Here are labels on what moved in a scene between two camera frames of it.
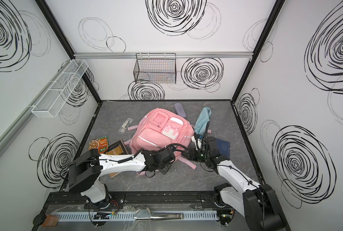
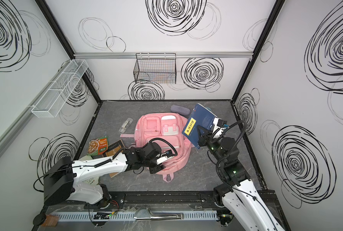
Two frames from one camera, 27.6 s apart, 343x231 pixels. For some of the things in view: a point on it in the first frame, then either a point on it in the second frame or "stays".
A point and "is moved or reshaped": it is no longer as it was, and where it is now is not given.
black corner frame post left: [57, 28] stays
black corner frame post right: [275, 11] stays
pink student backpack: [161, 127] is moved or reshaped
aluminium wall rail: [175, 55] stays
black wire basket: [155, 68] stays
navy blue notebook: [223, 147] is moved or reshaped
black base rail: [203, 201] stays
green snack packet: [101, 144] stays
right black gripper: [193, 154] -> [203, 138]
